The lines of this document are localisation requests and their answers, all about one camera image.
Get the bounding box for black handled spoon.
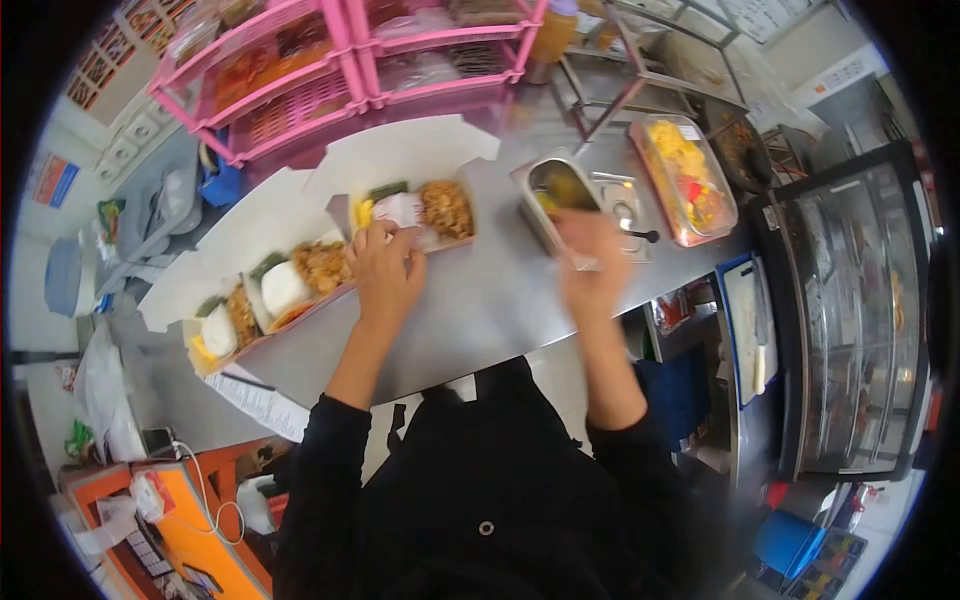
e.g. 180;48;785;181
615;204;662;245

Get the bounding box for open food box rice mound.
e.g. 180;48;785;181
137;251;267;378
196;166;360;336

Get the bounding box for pink plastic shelf rack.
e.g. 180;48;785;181
146;0;549;170

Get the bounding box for orange table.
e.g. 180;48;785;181
63;438;294;600

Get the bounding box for dark frying pan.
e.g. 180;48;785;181
701;101;774;196

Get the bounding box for printed paper sheet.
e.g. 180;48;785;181
202;363;312;444

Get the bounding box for flat steel lid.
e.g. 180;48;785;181
592;171;655;264

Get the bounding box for person's body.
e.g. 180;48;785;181
273;356;721;600

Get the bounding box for steel food container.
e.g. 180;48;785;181
510;153;606;261

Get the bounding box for open food box white packet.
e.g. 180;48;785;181
303;112;502;256

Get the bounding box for person's left hand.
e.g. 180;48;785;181
351;219;429;325

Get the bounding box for person's right fingers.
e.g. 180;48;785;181
555;210;627;250

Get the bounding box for person's left fingers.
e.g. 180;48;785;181
352;219;400;255

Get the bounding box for knife with pale handle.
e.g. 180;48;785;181
751;258;771;396

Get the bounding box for person's right hand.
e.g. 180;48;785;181
555;210;636;321

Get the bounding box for metal frame rack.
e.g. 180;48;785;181
551;0;751;144

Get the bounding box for blue round lid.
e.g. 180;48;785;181
43;238;84;318

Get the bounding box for white cable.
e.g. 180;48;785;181
171;441;246;547

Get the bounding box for white plastic bag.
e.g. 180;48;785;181
72;322;148;462

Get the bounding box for clear container of yellow food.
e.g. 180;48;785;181
628;114;741;249

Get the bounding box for white paper packet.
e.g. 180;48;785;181
373;192;426;231

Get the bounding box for white cutting board blue rim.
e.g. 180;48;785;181
716;253;781;410

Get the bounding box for glass display case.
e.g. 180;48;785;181
750;138;943;485

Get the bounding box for white appliance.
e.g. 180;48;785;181
787;41;895;114

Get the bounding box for orange liquid bottle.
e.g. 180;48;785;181
525;0;580;84

